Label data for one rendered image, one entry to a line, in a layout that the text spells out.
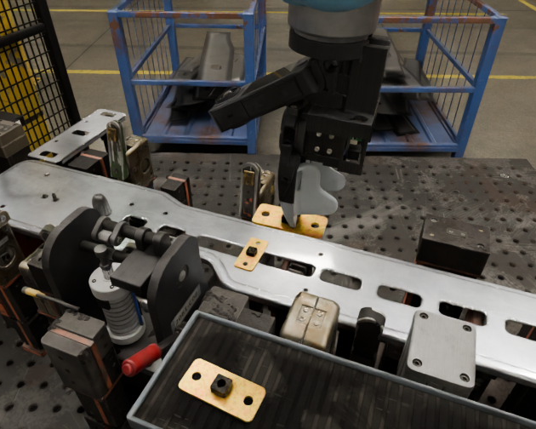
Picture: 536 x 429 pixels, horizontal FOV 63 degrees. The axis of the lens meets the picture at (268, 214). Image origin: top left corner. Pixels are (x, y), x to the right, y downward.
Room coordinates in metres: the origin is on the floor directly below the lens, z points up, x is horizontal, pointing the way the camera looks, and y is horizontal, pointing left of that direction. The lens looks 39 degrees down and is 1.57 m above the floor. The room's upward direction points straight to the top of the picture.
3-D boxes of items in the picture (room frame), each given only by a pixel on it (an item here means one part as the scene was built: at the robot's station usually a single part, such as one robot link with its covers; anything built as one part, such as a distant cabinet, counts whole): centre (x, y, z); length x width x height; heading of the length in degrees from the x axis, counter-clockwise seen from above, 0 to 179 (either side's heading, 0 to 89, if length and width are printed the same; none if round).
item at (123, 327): (0.44, 0.20, 0.94); 0.18 x 0.13 x 0.49; 69
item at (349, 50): (0.39, -0.06, 1.40); 0.09 x 0.08 x 0.12; 72
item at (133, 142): (0.94, 0.33, 0.87); 0.12 x 0.09 x 0.35; 159
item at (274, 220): (0.39, -0.03, 1.25); 0.08 x 0.04 x 0.01; 72
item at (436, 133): (3.01, -0.85, 0.47); 1.20 x 0.80 x 0.95; 179
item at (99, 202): (0.72, 0.35, 1.02); 0.03 x 0.03 x 0.07
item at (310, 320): (0.39, -0.06, 0.89); 0.13 x 0.11 x 0.38; 159
